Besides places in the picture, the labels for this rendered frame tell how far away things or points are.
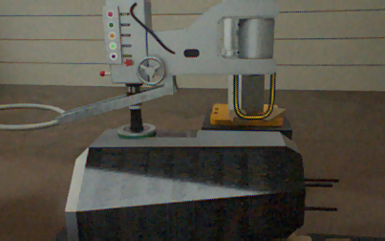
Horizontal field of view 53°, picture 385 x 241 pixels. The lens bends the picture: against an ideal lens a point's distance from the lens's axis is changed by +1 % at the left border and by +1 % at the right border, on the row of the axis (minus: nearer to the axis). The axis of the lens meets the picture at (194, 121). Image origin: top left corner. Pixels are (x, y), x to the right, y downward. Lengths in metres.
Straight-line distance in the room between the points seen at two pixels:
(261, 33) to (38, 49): 7.62
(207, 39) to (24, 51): 7.71
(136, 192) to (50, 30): 7.42
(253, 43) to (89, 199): 1.11
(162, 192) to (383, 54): 6.73
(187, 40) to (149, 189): 0.77
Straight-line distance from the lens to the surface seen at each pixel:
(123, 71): 2.02
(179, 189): 1.86
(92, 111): 2.16
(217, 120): 2.58
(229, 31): 2.61
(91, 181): 1.95
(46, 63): 9.22
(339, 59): 7.98
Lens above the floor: 1.45
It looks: 15 degrees down
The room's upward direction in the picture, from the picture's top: 1 degrees counter-clockwise
